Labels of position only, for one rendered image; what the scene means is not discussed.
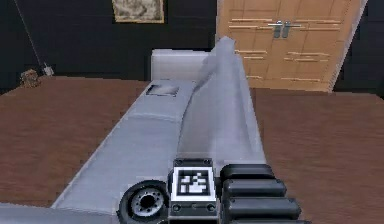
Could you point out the beige framed wall picture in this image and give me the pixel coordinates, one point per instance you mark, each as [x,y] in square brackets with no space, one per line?
[138,10]

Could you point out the flat grey object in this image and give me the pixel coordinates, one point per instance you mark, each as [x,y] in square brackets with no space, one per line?
[162,90]

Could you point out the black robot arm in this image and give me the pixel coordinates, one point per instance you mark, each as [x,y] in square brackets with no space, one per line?
[246,196]

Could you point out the light grey sofa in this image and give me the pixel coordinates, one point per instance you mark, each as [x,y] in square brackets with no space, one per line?
[160,143]

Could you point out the small brown lumpy object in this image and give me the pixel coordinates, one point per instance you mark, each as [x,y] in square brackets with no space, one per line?
[30,78]

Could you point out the wooden double door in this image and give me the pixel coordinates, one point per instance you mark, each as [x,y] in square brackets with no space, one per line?
[286,46]

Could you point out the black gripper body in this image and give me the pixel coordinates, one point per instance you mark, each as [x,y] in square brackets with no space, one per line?
[146,202]

